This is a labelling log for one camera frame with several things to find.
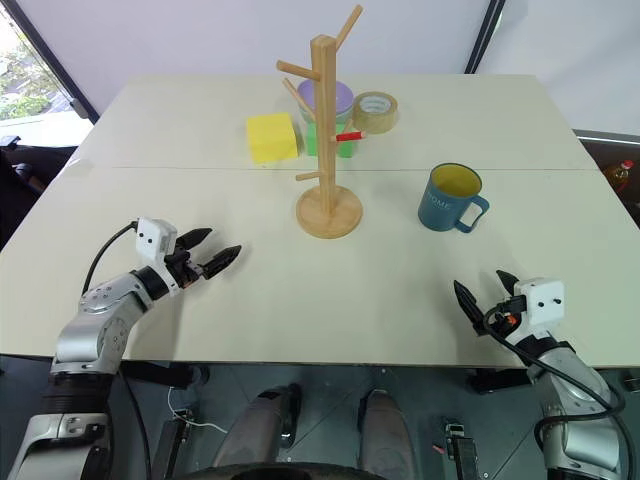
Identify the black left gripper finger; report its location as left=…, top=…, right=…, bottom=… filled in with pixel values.
left=201, top=244, right=244, bottom=280
left=174, top=227, right=214, bottom=251

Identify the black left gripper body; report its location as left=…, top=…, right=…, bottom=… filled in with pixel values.
left=162, top=248, right=207, bottom=291

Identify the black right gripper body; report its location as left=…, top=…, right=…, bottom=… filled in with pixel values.
left=480, top=294, right=529, bottom=345

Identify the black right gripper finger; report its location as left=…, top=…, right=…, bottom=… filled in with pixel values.
left=452, top=279, right=488, bottom=337
left=495, top=269, right=520, bottom=301

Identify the blue mug yellow inside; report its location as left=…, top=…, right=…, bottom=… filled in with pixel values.
left=417, top=161, right=492, bottom=236

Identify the wooden mug tree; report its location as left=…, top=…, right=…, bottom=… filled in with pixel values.
left=275, top=4, right=365, bottom=240

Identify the yellow block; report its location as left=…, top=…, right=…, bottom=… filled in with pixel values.
left=245, top=112, right=302, bottom=167

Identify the orange drink bottle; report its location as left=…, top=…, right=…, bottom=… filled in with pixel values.
left=601, top=158, right=638, bottom=197

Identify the green block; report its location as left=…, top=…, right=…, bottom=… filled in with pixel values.
left=305, top=121, right=358, bottom=159

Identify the purple bowl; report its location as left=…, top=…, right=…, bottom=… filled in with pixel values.
left=295, top=78, right=356, bottom=127

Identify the brown packing tape roll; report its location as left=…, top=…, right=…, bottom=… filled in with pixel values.
left=351, top=91, right=402, bottom=136

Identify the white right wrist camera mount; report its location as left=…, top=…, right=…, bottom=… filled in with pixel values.
left=513, top=277, right=567, bottom=342

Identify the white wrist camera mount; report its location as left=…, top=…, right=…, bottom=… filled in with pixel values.
left=513, top=277, right=567, bottom=342
left=135, top=216, right=179, bottom=292

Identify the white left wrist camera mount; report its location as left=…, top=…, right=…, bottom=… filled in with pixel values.
left=135, top=216, right=179, bottom=292

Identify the black table bracket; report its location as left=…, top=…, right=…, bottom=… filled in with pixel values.
left=465, top=368, right=532, bottom=395
left=122, top=361, right=212, bottom=390

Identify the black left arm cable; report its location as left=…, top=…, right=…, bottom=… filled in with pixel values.
left=81, top=222, right=139, bottom=297

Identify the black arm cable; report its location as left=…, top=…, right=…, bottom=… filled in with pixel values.
left=483, top=303, right=627, bottom=454
left=81, top=222, right=139, bottom=297

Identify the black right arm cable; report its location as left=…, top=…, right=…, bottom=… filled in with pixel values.
left=483, top=303, right=627, bottom=454

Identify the thin white cable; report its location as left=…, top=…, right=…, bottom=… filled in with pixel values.
left=166, top=386, right=227, bottom=432

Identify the dark window frame post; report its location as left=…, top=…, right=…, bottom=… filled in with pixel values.
left=8, top=0, right=102, bottom=126
left=463, top=0, right=504, bottom=75

